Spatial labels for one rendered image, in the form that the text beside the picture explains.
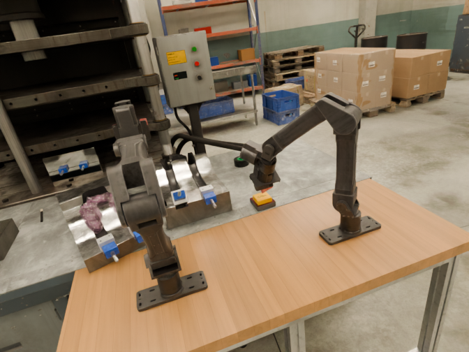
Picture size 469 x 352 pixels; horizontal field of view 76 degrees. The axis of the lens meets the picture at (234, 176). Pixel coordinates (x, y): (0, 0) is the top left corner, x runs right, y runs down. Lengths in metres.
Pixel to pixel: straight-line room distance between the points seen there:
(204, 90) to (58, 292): 1.31
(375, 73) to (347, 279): 4.21
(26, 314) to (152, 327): 0.63
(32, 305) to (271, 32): 7.56
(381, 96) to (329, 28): 4.03
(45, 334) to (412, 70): 5.23
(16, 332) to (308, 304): 1.05
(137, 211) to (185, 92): 1.37
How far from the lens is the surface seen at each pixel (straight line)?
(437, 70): 5.90
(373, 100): 5.01
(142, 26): 1.73
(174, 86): 1.90
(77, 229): 1.24
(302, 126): 0.94
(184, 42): 1.90
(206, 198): 1.12
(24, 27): 2.13
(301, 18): 8.43
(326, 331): 1.81
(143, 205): 0.62
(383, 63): 4.99
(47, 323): 1.42
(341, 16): 8.92
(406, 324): 1.91
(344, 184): 0.97
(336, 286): 0.90
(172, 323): 0.87
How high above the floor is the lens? 1.45
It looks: 26 degrees down
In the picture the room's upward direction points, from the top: 8 degrees counter-clockwise
